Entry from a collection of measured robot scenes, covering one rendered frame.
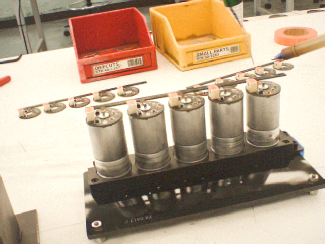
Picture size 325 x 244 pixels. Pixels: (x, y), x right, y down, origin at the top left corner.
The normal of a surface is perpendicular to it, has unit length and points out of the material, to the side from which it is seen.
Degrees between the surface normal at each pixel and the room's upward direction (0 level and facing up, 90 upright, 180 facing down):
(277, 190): 0
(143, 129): 90
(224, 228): 0
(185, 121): 90
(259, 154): 90
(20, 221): 0
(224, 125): 90
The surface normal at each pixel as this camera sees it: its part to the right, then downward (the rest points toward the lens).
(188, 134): -0.11, 0.47
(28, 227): -0.11, -0.88
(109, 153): 0.15, 0.44
